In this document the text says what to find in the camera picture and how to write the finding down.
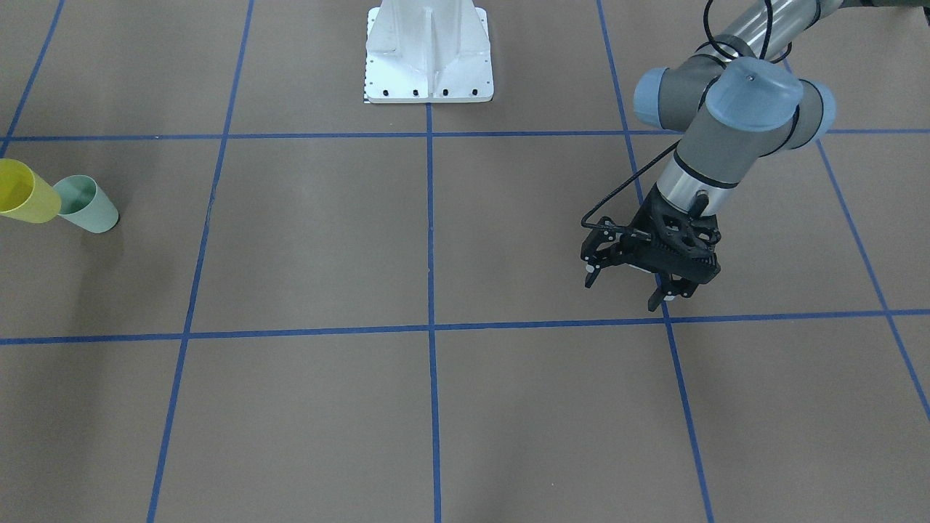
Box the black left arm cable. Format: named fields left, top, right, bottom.
left=581, top=0, right=793, bottom=233

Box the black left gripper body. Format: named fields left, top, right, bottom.
left=610, top=188, right=721, bottom=284

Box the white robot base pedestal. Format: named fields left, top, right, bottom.
left=363, top=1, right=495, bottom=104

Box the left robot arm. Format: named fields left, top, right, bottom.
left=579, top=1, right=854, bottom=311

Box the green plastic cup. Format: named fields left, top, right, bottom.
left=52, top=174, right=120, bottom=234

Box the yellow plastic cup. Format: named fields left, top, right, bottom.
left=1, top=158, right=61, bottom=223

